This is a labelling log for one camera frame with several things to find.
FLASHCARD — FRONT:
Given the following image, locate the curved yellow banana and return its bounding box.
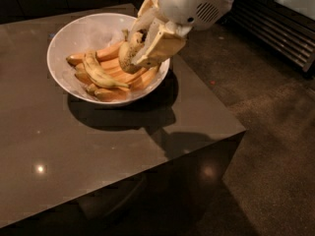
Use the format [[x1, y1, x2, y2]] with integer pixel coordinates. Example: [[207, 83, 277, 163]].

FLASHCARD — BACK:
[[83, 51, 130, 89]]

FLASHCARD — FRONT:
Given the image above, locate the orange banana bunch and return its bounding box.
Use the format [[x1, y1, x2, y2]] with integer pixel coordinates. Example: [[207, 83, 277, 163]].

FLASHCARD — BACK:
[[75, 58, 159, 92]]

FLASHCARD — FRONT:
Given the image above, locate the spotted yellow banana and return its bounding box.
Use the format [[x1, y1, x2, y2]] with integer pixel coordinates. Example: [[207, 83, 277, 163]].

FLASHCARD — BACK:
[[118, 29, 147, 74]]

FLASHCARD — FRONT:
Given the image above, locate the top orange banana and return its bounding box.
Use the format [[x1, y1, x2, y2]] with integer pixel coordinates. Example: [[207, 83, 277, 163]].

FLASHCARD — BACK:
[[66, 41, 122, 66]]

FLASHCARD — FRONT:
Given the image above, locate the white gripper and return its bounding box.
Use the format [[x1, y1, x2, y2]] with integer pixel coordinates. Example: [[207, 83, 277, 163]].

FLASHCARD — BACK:
[[128, 0, 233, 68]]

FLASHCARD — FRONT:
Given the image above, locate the white bowl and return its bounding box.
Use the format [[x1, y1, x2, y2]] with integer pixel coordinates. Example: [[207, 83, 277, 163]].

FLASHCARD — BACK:
[[47, 13, 170, 107]]

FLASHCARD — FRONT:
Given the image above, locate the black vent grille appliance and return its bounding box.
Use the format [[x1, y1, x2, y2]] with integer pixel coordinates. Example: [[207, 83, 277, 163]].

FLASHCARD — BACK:
[[230, 0, 315, 77]]

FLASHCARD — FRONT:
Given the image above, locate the bottom orange banana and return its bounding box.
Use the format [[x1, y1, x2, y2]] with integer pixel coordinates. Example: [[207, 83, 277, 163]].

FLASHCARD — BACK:
[[86, 84, 129, 102]]

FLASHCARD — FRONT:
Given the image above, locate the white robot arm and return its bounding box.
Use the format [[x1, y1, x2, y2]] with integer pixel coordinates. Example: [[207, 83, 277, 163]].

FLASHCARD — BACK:
[[122, 0, 234, 69]]

